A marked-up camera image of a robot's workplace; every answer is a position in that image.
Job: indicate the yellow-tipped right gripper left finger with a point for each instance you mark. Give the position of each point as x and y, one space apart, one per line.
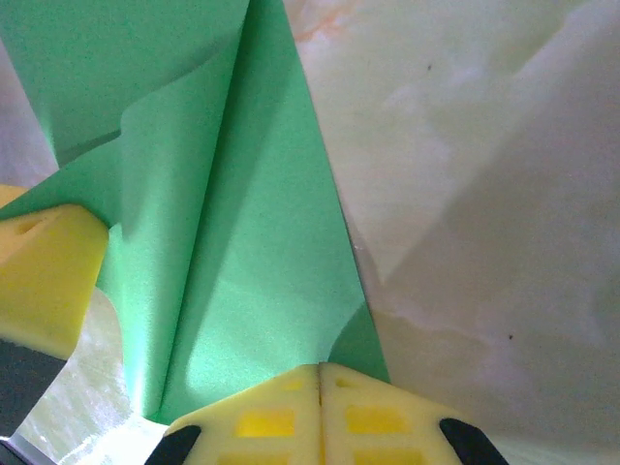
218 436

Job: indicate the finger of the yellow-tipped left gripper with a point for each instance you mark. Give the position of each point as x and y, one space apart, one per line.
48 276
7 194

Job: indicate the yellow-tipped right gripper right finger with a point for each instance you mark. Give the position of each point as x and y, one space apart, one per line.
412 436

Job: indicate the green cloth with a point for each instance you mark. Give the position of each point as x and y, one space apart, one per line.
252 218

